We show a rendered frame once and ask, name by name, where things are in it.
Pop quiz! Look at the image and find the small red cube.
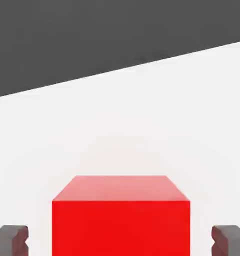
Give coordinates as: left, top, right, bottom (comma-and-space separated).
51, 175, 191, 256

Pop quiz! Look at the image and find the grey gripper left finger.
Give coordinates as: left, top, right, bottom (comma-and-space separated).
0, 224, 30, 256

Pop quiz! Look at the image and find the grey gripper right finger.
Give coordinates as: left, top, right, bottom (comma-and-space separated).
211, 224, 240, 256

